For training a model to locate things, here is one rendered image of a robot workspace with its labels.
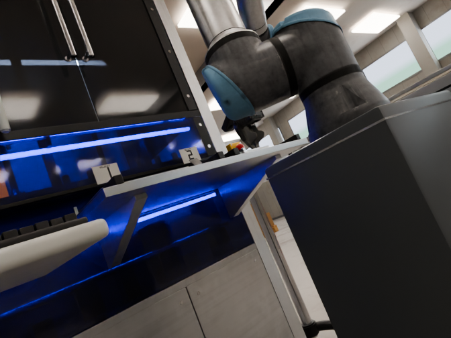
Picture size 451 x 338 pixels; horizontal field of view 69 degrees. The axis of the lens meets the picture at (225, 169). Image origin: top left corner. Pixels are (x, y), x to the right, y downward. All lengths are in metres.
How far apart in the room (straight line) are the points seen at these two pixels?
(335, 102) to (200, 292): 0.83
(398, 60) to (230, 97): 9.66
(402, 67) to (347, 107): 9.56
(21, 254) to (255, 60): 0.46
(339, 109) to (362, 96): 0.04
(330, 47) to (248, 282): 0.94
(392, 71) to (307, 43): 9.64
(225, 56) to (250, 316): 0.96
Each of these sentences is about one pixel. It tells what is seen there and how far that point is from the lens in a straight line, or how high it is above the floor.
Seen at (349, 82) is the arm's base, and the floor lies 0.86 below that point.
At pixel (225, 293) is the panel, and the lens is 1.26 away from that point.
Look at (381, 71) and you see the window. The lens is 10.38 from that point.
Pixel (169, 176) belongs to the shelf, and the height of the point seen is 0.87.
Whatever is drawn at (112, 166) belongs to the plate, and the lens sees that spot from 1.17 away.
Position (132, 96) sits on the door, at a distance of 1.34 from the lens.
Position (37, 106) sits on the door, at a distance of 1.22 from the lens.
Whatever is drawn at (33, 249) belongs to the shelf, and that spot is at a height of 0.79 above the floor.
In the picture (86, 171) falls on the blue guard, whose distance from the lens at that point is 1.14.
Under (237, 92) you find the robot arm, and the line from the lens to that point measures 0.59.
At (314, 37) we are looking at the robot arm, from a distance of 0.63.
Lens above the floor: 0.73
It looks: 8 degrees up
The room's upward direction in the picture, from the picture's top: 23 degrees counter-clockwise
